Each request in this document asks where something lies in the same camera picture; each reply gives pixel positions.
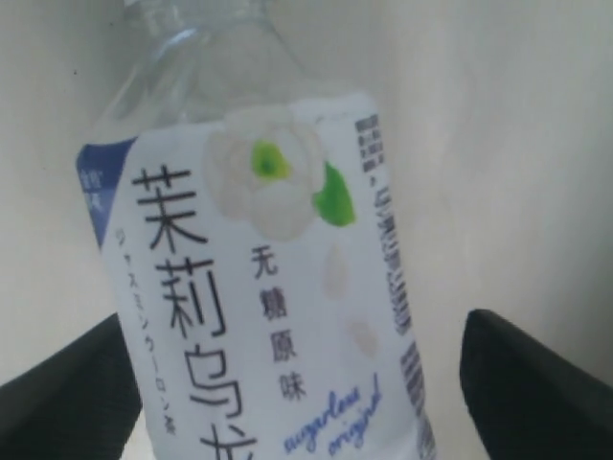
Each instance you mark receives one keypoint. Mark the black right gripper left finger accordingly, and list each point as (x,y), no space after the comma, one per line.
(82,402)

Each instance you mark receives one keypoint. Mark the jasmine tea clear bottle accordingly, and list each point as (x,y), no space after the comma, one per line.
(243,211)

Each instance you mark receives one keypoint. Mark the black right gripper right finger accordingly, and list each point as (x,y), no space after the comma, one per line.
(526,401)

